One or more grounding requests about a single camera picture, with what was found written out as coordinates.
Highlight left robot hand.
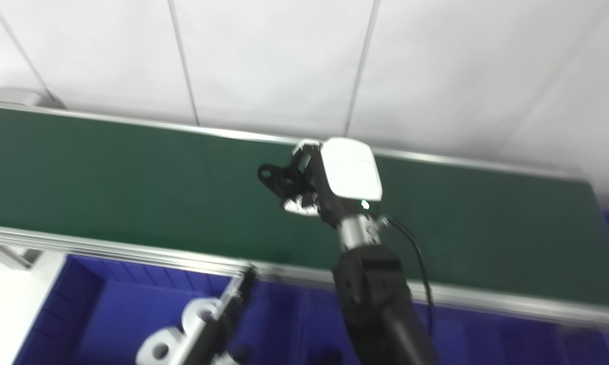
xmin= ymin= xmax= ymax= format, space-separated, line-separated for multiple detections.
xmin=175 ymin=267 xmax=257 ymax=365

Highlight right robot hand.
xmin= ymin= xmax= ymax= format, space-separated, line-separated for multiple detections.
xmin=283 ymin=138 xmax=383 ymax=228

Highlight black flanged part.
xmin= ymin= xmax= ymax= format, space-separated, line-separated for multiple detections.
xmin=258 ymin=163 xmax=311 ymax=203
xmin=309 ymin=347 xmax=343 ymax=365

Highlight blue bin holding white parts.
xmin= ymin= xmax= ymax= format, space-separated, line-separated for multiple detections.
xmin=13 ymin=255 xmax=305 ymax=365

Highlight green conveyor belt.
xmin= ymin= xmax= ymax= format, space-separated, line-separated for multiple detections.
xmin=0 ymin=100 xmax=609 ymax=331
xmin=0 ymin=105 xmax=609 ymax=311

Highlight aluminium conveyor leg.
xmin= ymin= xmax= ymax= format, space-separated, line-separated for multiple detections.
xmin=0 ymin=243 xmax=44 ymax=269

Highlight blue bin holding black part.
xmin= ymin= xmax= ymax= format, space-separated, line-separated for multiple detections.
xmin=292 ymin=281 xmax=609 ymax=365

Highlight white ring part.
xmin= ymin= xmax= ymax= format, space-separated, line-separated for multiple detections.
xmin=180 ymin=298 xmax=225 ymax=330
xmin=135 ymin=327 xmax=193 ymax=365

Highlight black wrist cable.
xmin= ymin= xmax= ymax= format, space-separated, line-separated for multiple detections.
xmin=380 ymin=215 xmax=436 ymax=336

